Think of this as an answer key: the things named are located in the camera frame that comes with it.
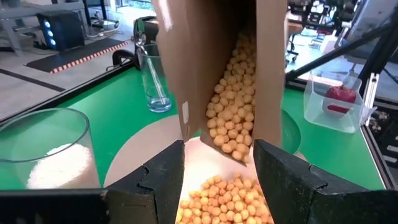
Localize green round plate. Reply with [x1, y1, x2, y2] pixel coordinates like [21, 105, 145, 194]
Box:
[281, 108, 302, 156]

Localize black table clamp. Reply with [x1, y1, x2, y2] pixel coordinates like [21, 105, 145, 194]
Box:
[111, 49, 139, 70]

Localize clear glass of milk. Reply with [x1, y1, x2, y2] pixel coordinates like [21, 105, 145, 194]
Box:
[0, 108, 102, 190]

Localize black table frame rail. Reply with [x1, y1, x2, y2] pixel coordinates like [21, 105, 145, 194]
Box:
[0, 60, 135, 125]

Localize red apple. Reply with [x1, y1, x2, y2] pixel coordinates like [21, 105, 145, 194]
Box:
[325, 85, 358, 114]

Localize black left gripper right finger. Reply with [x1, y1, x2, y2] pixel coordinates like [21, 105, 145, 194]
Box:
[253, 139, 368, 224]

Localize black drawer cabinet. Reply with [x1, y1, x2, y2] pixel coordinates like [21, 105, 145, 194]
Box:
[366, 102, 398, 189]

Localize round beige placemat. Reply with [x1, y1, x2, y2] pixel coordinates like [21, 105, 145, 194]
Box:
[103, 114, 184, 187]

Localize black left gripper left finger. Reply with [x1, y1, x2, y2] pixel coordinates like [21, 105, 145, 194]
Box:
[104, 139, 186, 224]

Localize black floor mat orange stripes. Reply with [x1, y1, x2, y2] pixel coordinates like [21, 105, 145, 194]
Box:
[24, 37, 130, 75]

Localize black upright frame post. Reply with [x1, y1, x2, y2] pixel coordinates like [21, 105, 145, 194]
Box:
[357, 18, 398, 105]

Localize orange cereal balls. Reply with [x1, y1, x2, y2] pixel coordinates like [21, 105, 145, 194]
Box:
[175, 30, 275, 224]

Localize black computer tower blue lights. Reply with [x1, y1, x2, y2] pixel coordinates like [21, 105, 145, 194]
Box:
[36, 9, 85, 52]

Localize black diagonal frame strut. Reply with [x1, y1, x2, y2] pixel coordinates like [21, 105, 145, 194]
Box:
[285, 21, 398, 83]

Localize cardboard cereal box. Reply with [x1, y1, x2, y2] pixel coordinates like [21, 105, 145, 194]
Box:
[152, 0, 289, 164]

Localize clear plastic container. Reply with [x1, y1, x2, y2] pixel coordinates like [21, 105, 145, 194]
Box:
[303, 70, 377, 134]

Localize silver metal spoon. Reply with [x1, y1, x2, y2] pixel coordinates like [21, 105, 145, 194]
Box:
[133, 18, 169, 105]

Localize tall clear empty glass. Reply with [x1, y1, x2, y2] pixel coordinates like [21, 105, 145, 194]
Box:
[136, 43, 172, 113]

